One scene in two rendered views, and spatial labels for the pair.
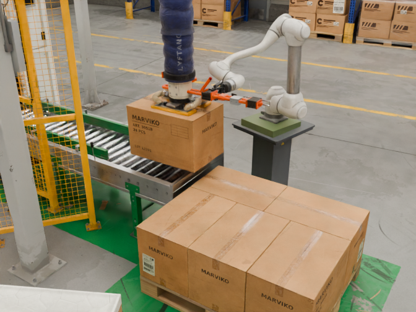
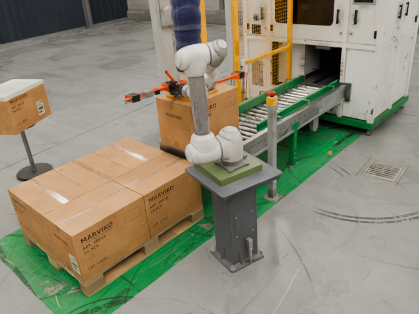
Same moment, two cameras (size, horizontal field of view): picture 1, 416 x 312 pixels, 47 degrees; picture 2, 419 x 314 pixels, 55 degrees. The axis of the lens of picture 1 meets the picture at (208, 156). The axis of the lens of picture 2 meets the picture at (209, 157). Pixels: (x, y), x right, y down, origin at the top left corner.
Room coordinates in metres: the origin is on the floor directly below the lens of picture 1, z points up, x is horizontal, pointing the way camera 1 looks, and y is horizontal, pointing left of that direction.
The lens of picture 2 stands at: (4.03, -2.96, 2.11)
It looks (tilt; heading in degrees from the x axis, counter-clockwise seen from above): 27 degrees down; 102
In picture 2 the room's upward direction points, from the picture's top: 5 degrees counter-clockwise
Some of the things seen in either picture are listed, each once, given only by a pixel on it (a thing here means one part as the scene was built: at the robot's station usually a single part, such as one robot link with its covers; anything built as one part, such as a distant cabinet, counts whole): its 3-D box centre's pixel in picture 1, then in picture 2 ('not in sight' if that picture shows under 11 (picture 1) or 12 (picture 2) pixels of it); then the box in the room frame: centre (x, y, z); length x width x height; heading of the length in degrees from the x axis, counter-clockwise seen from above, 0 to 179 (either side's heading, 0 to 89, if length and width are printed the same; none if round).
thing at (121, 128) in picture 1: (82, 114); (304, 103); (4.27, 1.20, 0.60); 1.60 x 0.10 x 0.09; 57
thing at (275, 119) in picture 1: (272, 114); (234, 159); (3.71, -0.53, 0.83); 0.22 x 0.18 x 0.06; 45
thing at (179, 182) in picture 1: (199, 169); (186, 151); (3.21, 0.07, 0.58); 0.70 x 0.03 x 0.06; 147
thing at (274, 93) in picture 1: (276, 99); (229, 142); (3.69, -0.56, 0.97); 0.18 x 0.16 x 0.22; 35
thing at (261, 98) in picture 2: (37, 134); (264, 95); (3.82, 1.49, 0.60); 1.60 x 0.10 x 0.09; 57
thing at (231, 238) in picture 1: (254, 242); (109, 197); (2.60, -0.32, 0.34); 1.20 x 1.00 x 0.40; 57
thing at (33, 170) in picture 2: not in sight; (27, 148); (1.23, 0.65, 0.31); 0.40 x 0.40 x 0.62
